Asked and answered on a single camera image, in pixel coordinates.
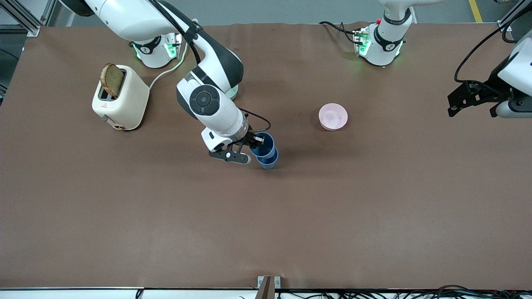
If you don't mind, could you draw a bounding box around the white toaster power cable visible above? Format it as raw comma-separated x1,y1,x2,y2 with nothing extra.
148,17,198,90

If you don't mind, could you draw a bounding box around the black base cable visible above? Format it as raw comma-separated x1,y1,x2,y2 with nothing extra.
319,20,358,45

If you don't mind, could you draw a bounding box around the black cable bundle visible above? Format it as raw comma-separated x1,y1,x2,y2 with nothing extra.
239,284,532,299

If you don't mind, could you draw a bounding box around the blue plastic cup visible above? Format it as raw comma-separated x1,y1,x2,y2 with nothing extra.
250,132,276,160
258,147,279,170

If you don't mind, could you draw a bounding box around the pink bowl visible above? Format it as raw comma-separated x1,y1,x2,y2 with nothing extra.
318,103,348,131

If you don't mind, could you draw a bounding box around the brown post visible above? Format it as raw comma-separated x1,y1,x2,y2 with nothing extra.
259,276,276,299

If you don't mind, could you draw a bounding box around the cream white toaster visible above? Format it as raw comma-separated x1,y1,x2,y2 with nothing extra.
91,64,150,131

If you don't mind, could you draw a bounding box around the aluminium frame profile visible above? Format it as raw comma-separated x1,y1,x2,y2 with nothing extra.
498,0,526,27
0,0,57,37

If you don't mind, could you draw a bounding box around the brown bread slice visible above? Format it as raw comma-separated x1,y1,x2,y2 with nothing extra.
100,63,126,99

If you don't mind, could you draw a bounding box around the green lit circuit board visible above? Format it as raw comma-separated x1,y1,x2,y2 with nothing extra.
352,26,371,57
164,33,183,59

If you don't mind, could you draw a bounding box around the brown table mat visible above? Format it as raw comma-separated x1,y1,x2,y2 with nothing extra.
0,22,532,290

